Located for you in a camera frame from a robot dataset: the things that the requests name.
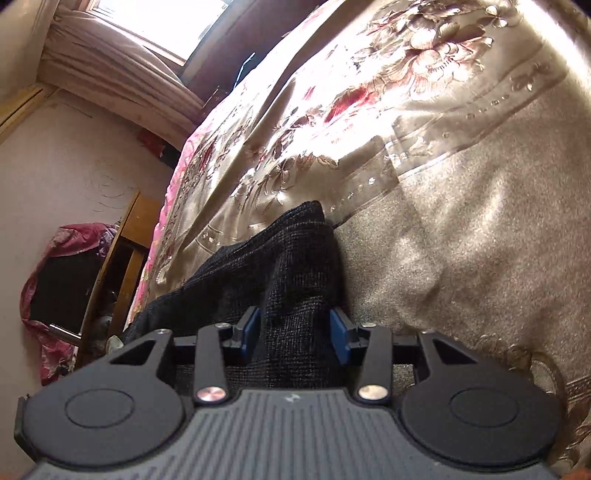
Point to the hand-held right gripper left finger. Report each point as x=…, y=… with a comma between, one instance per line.
x=249, y=333

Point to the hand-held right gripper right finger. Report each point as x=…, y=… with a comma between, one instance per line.
x=339, y=337

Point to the dark grey checked pants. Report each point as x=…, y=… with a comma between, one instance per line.
x=286, y=277

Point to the pink bed sheet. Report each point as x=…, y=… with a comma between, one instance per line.
x=159, y=230

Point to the light wooden cabinet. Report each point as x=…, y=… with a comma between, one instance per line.
x=138, y=217

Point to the golden floral blanket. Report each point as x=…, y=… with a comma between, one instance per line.
x=461, y=207

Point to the blue object beside bed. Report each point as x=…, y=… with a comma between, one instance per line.
x=244, y=69

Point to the beige curtain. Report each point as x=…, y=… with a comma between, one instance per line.
x=115, y=69

